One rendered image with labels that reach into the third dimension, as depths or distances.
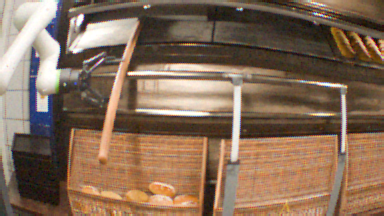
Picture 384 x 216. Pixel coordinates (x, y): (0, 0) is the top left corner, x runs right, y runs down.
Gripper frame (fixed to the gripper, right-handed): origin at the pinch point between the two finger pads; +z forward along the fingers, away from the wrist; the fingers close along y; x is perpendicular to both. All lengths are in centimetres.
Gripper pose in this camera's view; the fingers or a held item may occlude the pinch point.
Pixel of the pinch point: (118, 78)
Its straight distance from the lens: 374.3
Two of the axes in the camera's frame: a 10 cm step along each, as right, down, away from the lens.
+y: -0.1, 9.6, 2.8
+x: -0.3, 2.8, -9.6
